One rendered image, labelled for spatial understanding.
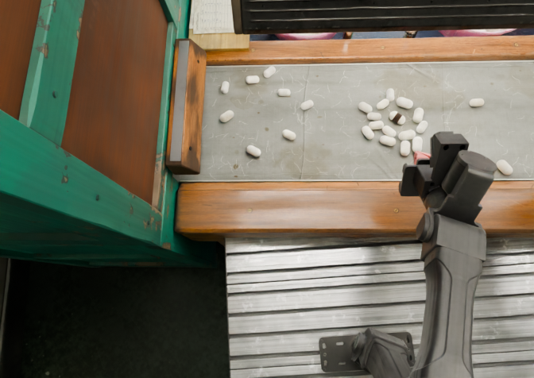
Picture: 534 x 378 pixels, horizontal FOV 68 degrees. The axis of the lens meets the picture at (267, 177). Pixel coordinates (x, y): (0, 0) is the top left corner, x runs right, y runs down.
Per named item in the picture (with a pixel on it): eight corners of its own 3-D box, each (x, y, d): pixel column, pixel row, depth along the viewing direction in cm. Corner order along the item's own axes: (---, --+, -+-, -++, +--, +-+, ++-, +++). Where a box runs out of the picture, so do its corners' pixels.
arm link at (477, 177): (444, 142, 61) (451, 180, 52) (501, 160, 60) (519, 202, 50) (414, 200, 68) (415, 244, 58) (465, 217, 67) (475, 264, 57)
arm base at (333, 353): (321, 341, 80) (325, 379, 78) (421, 334, 79) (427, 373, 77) (318, 337, 87) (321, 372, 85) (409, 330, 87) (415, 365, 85)
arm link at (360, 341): (361, 332, 75) (352, 362, 73) (407, 349, 73) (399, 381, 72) (355, 329, 81) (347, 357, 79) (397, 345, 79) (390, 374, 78)
